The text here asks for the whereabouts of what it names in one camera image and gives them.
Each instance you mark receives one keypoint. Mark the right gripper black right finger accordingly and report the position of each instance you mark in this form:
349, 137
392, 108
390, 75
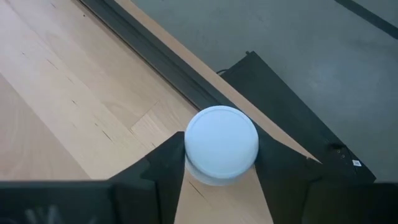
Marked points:
280, 174

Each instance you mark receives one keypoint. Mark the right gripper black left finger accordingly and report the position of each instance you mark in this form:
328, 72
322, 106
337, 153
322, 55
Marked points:
155, 180

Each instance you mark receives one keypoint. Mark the white plastic pill bottle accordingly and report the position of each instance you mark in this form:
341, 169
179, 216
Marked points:
221, 143

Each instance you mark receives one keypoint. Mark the small white label sticker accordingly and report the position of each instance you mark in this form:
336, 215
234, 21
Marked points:
357, 162

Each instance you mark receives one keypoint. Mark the black table edge rail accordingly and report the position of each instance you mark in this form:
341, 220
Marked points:
155, 53

